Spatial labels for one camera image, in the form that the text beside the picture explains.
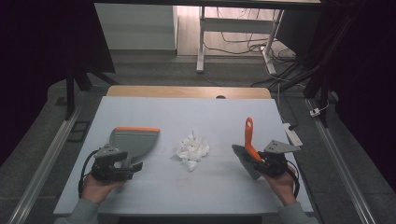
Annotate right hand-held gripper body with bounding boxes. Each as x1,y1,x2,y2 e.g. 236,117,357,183
257,139,302,178

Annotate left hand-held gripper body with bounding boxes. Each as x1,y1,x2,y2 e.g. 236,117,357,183
90,143,129,183

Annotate grey dustpan with orange edge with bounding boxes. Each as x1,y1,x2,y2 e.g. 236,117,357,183
108,125,162,166

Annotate grey brush with orange handle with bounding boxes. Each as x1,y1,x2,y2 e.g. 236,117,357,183
231,116,266,181

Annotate white paper scraps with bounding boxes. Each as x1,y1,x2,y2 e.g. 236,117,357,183
172,130,211,173

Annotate person's left hand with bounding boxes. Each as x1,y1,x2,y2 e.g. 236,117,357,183
81,173,126,205

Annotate person's right hand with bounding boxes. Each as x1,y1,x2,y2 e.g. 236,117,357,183
262,165,299,206

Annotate white power strip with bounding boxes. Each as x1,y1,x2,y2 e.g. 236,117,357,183
282,122,304,148

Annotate black floor plate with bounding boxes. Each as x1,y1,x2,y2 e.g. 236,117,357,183
66,120,92,144

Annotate wooden table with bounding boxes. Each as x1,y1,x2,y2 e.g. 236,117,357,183
106,85,273,100

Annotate dark curtain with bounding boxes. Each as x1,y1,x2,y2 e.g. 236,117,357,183
0,0,117,167
320,0,396,194

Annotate white cabinet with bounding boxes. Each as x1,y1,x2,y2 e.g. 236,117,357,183
94,3,179,51

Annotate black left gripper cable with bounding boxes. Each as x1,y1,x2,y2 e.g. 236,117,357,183
78,148,101,199

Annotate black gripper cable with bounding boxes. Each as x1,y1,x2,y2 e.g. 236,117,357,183
286,160,301,199
78,148,101,199

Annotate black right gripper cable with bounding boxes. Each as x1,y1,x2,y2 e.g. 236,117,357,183
286,160,301,199

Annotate black power strip cable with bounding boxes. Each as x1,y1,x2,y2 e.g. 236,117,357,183
277,83,299,131

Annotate aluminium floor rail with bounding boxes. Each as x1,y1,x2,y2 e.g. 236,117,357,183
7,104,83,224
305,98,376,224

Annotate small white adapter with cable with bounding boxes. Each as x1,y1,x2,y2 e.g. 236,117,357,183
309,100,331,119

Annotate black metal stand with cables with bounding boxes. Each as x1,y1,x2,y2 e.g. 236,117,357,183
250,12,359,129

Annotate tangle of floor cables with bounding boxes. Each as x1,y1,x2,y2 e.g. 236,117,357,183
204,7,297,64

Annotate white metal desk frame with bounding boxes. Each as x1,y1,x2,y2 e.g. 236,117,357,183
195,6,285,76

